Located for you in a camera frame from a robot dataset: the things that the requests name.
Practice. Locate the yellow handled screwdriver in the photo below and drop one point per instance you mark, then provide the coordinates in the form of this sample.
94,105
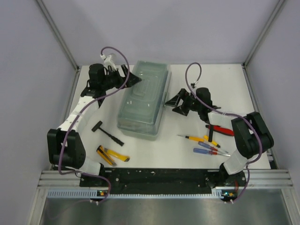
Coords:
211,142

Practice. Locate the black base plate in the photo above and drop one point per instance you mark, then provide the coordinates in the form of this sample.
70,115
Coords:
169,181

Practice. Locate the yellow black utility knife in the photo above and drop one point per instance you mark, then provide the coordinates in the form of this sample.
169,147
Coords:
101,151

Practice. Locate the blue screwdriver upper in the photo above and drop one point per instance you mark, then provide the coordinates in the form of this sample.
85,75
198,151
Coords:
211,148

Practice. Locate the white cable duct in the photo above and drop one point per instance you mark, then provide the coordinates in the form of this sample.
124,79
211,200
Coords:
96,194

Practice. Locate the small black handled hammer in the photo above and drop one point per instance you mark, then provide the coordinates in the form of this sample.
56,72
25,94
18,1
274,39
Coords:
211,130

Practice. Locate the black rubber mallet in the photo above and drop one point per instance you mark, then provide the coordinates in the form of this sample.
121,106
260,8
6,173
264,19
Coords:
115,139

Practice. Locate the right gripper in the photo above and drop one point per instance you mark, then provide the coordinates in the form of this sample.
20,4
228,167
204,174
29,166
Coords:
175,101

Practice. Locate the aluminium frame rail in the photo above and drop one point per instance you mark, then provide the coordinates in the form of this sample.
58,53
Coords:
265,179

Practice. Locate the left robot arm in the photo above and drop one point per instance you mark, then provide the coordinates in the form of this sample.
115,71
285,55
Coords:
65,146

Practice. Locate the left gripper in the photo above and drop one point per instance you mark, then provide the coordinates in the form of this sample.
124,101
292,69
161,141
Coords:
121,79

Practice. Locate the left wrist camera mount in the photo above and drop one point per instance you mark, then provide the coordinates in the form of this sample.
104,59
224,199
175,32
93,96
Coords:
109,61

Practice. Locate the red handled pliers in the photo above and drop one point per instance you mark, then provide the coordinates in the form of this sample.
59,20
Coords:
220,130

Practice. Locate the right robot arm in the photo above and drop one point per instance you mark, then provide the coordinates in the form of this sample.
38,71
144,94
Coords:
251,135

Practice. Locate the blue screwdriver lower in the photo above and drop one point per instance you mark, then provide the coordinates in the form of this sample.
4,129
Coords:
208,152

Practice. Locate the blue screwdriver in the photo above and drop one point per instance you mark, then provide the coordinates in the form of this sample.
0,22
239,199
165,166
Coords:
208,152
211,148

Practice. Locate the green toolbox with clear lid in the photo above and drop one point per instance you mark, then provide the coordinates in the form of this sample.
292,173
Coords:
142,105

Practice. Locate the orange handled screwdriver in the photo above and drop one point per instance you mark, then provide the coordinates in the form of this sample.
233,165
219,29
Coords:
193,138

